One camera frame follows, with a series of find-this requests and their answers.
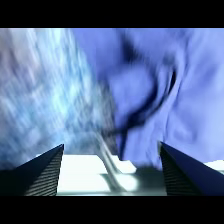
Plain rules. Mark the blue garment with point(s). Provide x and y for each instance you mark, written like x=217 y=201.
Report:
x=166 y=83

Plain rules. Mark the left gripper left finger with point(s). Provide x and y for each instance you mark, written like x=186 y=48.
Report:
x=41 y=176

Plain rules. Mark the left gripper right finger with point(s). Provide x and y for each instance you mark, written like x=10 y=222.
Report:
x=186 y=176

